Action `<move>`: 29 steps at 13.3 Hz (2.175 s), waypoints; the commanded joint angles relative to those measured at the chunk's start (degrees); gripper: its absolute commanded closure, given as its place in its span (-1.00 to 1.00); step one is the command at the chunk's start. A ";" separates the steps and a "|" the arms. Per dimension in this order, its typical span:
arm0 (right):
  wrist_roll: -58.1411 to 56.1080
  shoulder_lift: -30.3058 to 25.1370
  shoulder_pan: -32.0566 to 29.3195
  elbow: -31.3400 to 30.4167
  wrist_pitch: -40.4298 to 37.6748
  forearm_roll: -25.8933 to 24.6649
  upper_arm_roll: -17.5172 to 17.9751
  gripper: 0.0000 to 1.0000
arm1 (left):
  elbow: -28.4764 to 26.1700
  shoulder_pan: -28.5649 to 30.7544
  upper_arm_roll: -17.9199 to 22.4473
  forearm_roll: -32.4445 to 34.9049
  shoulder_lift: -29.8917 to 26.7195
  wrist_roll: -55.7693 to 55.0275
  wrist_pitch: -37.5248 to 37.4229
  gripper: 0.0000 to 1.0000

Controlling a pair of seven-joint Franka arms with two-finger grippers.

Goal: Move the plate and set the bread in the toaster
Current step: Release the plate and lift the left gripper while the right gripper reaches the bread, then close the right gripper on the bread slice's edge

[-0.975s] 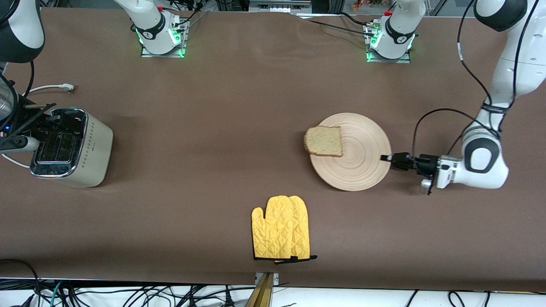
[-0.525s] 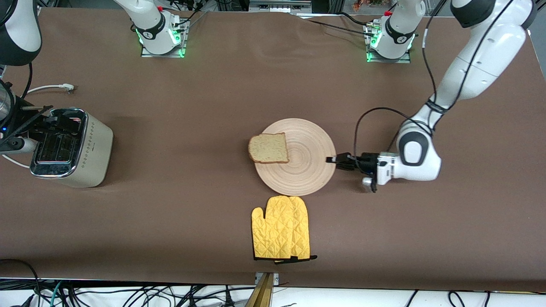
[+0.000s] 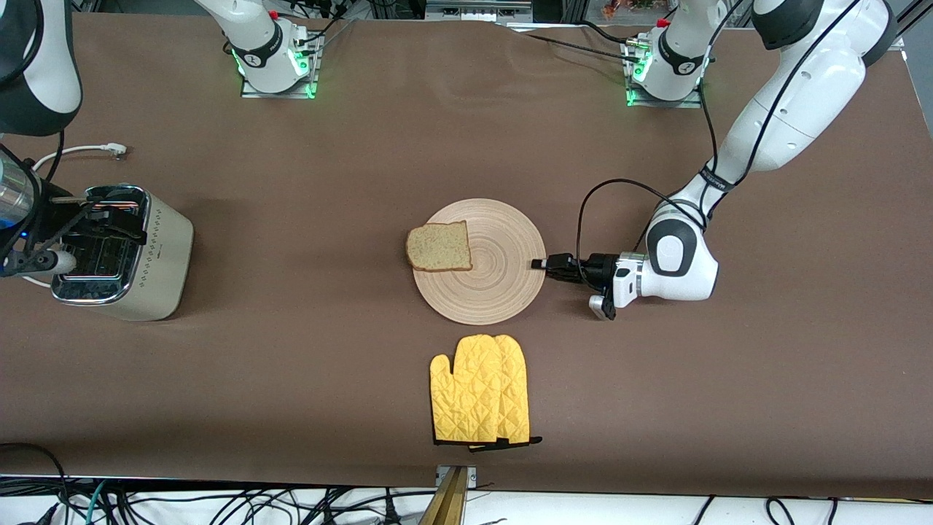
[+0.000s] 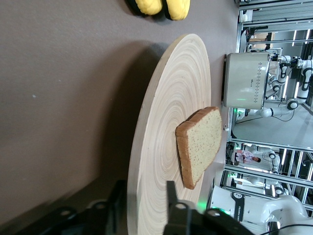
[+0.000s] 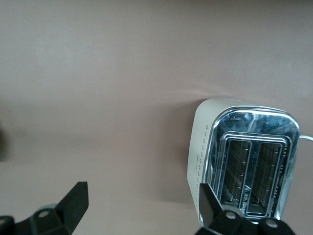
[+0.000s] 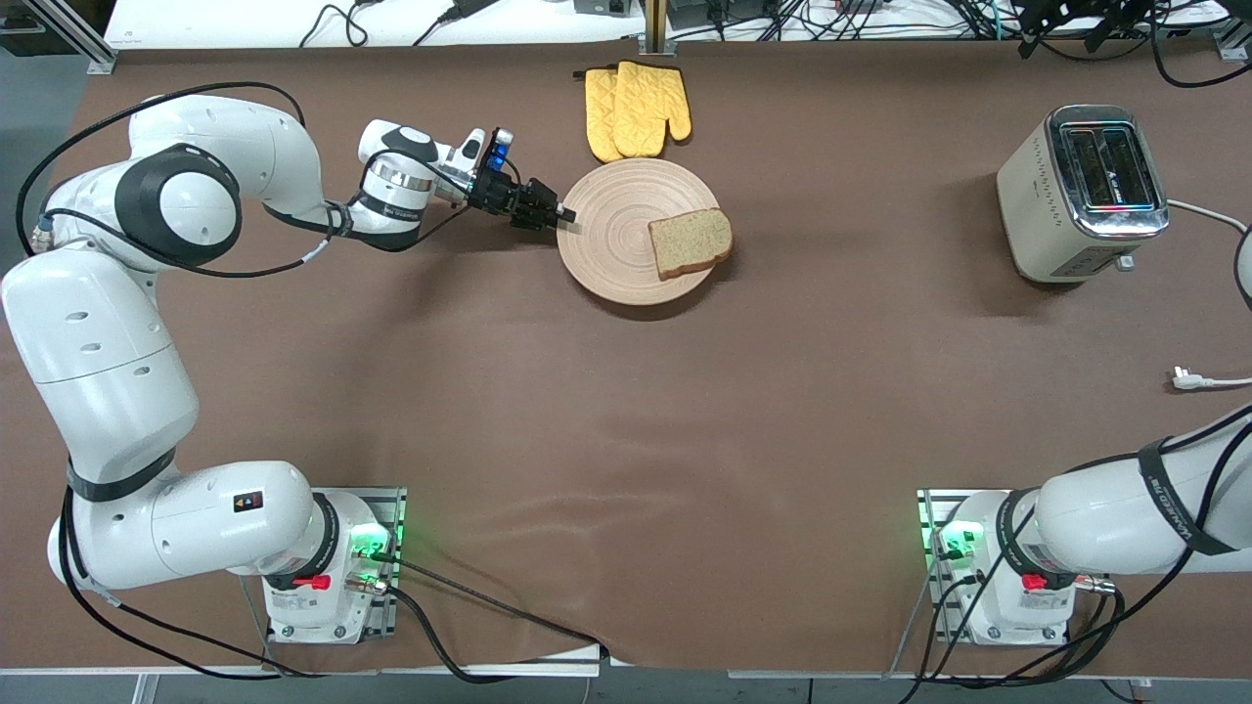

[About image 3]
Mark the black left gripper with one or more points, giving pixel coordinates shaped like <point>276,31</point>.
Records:
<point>599,270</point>

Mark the brown table cover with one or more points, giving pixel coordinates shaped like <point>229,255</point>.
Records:
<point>291,379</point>

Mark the beige and chrome toaster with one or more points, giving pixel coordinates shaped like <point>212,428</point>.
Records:
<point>164,255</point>

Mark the wooden bar at table edge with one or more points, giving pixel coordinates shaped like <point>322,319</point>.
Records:
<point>446,503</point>

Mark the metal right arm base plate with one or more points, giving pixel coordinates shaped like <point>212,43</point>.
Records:
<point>251,91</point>

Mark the brown-crusted bread slice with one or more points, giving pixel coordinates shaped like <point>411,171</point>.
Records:
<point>439,248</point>

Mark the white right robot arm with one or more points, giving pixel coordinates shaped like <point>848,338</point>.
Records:
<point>44,65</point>

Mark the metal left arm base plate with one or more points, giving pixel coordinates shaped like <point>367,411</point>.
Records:
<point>689,100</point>

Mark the round wooden plate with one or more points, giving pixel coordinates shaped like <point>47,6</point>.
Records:
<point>503,277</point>

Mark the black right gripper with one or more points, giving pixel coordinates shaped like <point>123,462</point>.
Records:
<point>45,222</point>

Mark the yellow quilted oven mitt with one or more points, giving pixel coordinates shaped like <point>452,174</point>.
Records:
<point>466,394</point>
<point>516,394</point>

